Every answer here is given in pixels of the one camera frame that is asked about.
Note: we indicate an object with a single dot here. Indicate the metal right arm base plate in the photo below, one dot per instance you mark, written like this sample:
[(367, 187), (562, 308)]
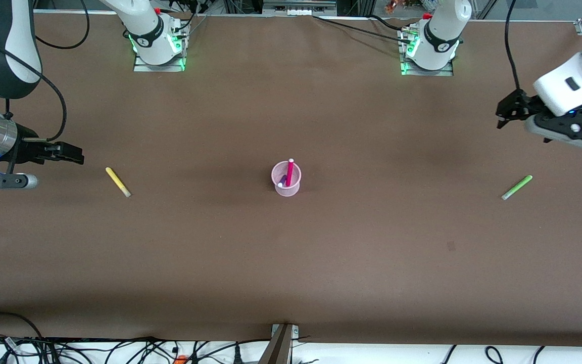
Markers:
[(142, 67)]

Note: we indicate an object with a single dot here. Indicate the grey power strip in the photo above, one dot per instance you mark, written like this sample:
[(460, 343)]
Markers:
[(298, 7)]

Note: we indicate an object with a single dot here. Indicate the white lower shelf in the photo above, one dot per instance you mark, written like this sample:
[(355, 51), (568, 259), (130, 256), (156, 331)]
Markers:
[(397, 355)]

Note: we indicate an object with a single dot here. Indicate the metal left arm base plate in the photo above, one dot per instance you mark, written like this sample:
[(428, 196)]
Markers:
[(447, 73)]

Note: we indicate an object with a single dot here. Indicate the yellow marker pen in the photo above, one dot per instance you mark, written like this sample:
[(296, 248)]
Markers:
[(116, 181)]

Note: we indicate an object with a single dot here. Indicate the purple marker pen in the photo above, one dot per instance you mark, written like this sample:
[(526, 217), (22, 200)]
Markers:
[(282, 182)]

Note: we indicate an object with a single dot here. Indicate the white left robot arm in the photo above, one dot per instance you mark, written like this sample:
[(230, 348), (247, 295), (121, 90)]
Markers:
[(574, 76)]

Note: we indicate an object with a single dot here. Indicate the pink pen holder cup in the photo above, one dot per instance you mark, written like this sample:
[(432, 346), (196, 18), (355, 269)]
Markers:
[(287, 191)]

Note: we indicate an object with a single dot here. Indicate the pink marker pen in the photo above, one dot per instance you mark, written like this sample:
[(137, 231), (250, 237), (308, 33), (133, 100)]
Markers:
[(289, 172)]

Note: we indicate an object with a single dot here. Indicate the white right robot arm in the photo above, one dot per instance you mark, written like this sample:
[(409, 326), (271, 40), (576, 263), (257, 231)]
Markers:
[(3, 45)]

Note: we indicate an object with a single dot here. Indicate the green marker pen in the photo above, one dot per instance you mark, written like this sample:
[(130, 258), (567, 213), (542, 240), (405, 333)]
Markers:
[(518, 186)]

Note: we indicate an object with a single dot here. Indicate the orange connector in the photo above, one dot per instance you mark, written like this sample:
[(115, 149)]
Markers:
[(181, 360)]

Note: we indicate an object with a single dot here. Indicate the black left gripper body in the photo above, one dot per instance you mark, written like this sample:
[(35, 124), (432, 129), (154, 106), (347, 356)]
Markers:
[(520, 106)]

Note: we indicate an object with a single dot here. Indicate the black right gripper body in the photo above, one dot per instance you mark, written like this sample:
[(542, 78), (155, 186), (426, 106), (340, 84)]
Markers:
[(29, 150)]

